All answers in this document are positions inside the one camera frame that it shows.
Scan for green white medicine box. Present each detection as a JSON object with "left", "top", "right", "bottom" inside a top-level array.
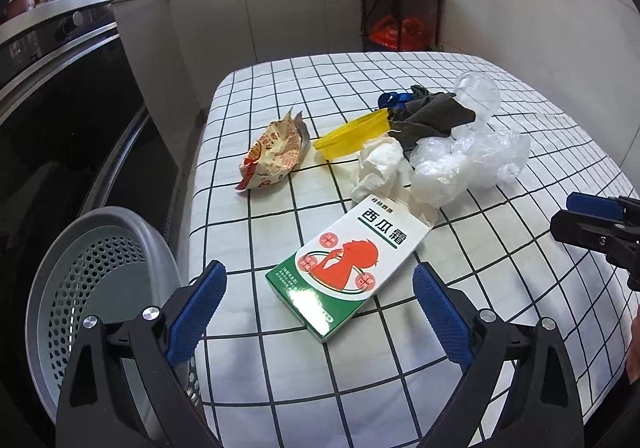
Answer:
[{"left": 266, "top": 194, "right": 431, "bottom": 343}]

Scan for clear plastic bag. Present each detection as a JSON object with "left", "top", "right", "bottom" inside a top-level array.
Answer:
[{"left": 409, "top": 128, "right": 530, "bottom": 208}]

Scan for blue ribbon strap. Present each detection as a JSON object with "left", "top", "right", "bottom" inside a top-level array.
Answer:
[{"left": 376, "top": 90, "right": 418, "bottom": 110}]

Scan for grey perforated trash basket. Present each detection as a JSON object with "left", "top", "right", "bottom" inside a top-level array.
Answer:
[{"left": 25, "top": 206, "right": 186, "bottom": 420}]

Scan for grey kitchen cabinets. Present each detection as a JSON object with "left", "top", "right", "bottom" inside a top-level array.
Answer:
[{"left": 112, "top": 0, "right": 361, "bottom": 162}]

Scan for person's right hand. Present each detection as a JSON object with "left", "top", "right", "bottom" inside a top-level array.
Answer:
[{"left": 625, "top": 322, "right": 640, "bottom": 384}]

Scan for clear plastic cup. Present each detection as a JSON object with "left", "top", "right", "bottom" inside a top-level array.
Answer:
[{"left": 454, "top": 71, "right": 501, "bottom": 130}]

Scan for crumpled white tissue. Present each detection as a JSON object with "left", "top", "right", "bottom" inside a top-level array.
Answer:
[{"left": 350, "top": 135, "right": 404, "bottom": 203}]

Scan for white black grid tablecloth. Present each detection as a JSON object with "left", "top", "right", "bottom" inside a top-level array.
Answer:
[{"left": 188, "top": 52, "right": 639, "bottom": 447}]

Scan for dark grey rag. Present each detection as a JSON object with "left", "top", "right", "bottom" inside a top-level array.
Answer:
[{"left": 378, "top": 85, "right": 475, "bottom": 150}]

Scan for crumpled red snack wrapper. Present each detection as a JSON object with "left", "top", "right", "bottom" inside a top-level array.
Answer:
[{"left": 235, "top": 111, "right": 310, "bottom": 191}]

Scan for yellow plastic scoop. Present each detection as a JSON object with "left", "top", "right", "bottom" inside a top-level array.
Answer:
[{"left": 314, "top": 109, "right": 390, "bottom": 161}]

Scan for black built-in oven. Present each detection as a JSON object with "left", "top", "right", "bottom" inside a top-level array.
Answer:
[{"left": 1, "top": 3, "right": 178, "bottom": 281}]

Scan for orange plastic bag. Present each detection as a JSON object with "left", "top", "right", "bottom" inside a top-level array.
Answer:
[{"left": 369, "top": 15, "right": 433, "bottom": 52}]

